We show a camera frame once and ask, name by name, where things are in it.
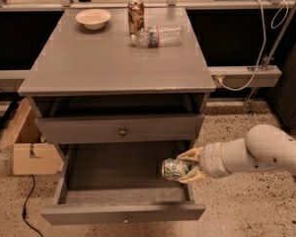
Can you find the grey wooden drawer cabinet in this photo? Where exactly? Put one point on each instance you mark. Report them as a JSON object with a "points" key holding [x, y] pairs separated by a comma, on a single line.
{"points": [[83, 74]]}

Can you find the dark grey side cabinet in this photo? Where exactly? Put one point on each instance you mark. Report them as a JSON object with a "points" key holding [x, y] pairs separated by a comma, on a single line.
{"points": [[283, 95]]}

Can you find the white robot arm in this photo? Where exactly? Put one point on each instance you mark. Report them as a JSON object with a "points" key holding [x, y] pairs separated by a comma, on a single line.
{"points": [[265, 148]]}

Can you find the cardboard box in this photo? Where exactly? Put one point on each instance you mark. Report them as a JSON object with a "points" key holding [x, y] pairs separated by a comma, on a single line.
{"points": [[31, 155]]}

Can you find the brown gold soda can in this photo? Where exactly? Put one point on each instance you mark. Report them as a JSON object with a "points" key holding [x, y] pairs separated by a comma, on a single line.
{"points": [[135, 10]]}

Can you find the green white 7up can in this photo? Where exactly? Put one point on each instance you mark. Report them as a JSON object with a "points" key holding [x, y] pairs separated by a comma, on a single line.
{"points": [[173, 169]]}

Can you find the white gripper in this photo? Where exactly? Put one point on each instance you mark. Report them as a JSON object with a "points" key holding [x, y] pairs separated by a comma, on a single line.
{"points": [[210, 160]]}

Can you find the open grey middle drawer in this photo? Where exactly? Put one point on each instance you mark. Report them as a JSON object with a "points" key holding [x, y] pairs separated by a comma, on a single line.
{"points": [[120, 183]]}

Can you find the clear plastic water bottle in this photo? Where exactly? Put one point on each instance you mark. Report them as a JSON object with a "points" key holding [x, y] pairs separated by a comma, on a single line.
{"points": [[158, 36]]}

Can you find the metal stand pole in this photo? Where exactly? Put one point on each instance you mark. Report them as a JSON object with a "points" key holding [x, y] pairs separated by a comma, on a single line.
{"points": [[286, 21]]}

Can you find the closed grey upper drawer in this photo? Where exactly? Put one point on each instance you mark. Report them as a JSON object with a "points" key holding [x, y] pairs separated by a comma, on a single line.
{"points": [[120, 129]]}

